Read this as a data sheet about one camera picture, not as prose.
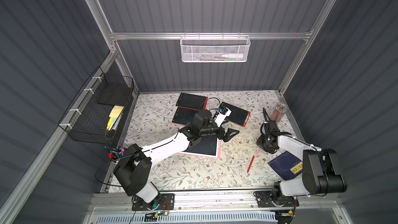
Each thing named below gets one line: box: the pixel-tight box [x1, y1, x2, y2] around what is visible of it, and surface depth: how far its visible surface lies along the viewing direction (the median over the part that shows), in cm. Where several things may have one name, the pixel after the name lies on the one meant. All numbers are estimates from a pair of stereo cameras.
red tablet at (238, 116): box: [219, 101, 251, 128], surface depth 110 cm
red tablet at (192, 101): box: [175, 92, 209, 111], surface depth 118 cm
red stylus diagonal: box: [246, 155, 255, 174], surface depth 87 cm
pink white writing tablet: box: [177, 134, 222, 160], surface depth 91 cm
